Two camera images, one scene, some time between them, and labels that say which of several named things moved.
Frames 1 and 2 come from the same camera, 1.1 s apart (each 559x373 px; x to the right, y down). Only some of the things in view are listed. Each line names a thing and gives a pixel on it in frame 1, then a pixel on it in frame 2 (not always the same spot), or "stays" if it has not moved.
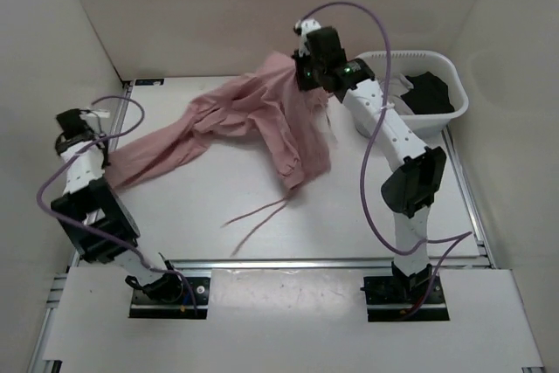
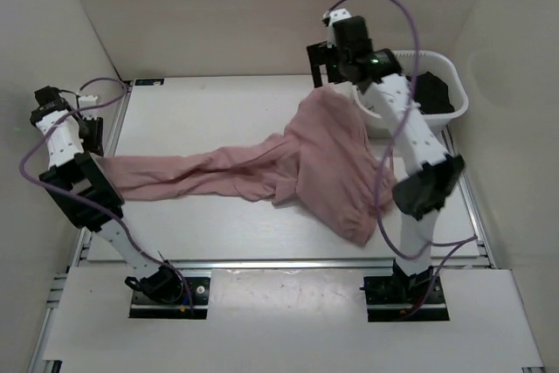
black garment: (429, 94) stays
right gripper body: (307, 72) → (342, 61)
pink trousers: (265, 99) → (327, 163)
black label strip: (148, 81) stays
